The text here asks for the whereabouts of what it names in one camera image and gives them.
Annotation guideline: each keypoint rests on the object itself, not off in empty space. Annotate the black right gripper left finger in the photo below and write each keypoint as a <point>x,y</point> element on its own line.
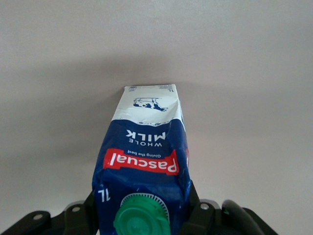
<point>61,220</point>

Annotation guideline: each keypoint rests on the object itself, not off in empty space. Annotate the blue Pascal milk carton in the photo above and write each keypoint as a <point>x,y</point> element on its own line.
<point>141,159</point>

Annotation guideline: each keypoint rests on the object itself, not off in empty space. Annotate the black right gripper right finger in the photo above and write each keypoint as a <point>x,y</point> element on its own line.
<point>203,218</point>

